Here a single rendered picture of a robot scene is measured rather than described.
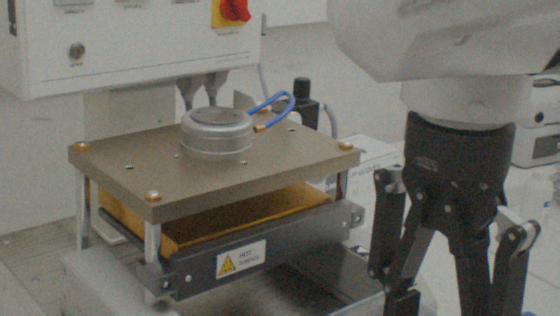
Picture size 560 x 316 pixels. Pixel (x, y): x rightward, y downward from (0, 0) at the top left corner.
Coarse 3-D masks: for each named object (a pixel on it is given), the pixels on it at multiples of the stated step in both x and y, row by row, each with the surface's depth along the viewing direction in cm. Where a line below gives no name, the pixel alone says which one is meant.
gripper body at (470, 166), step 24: (408, 120) 55; (408, 144) 55; (432, 144) 52; (456, 144) 51; (480, 144) 51; (504, 144) 52; (408, 168) 58; (432, 168) 53; (456, 168) 52; (480, 168) 52; (504, 168) 53; (408, 192) 58; (432, 192) 56; (456, 192) 55; (480, 192) 53; (504, 192) 53; (432, 216) 57; (480, 216) 53
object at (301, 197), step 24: (288, 192) 83; (312, 192) 83; (120, 216) 80; (192, 216) 77; (216, 216) 77; (240, 216) 77; (264, 216) 77; (144, 240) 77; (168, 240) 72; (192, 240) 72
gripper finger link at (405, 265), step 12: (420, 192) 56; (420, 204) 56; (408, 216) 58; (420, 216) 57; (408, 228) 58; (420, 228) 58; (408, 240) 59; (420, 240) 59; (396, 252) 60; (408, 252) 59; (420, 252) 60; (396, 264) 61; (408, 264) 60; (420, 264) 61; (396, 276) 61; (408, 276) 61; (384, 288) 62; (396, 288) 61; (408, 288) 63
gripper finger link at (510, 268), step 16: (512, 240) 51; (496, 256) 53; (512, 256) 52; (528, 256) 53; (496, 272) 53; (512, 272) 52; (496, 288) 53; (512, 288) 53; (496, 304) 53; (512, 304) 54
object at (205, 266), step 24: (288, 216) 79; (312, 216) 79; (336, 216) 81; (360, 216) 84; (216, 240) 73; (240, 240) 73; (264, 240) 75; (288, 240) 77; (312, 240) 80; (336, 240) 82; (144, 264) 70; (168, 264) 70; (192, 264) 70; (216, 264) 72; (240, 264) 74; (264, 264) 76; (168, 288) 69; (192, 288) 71
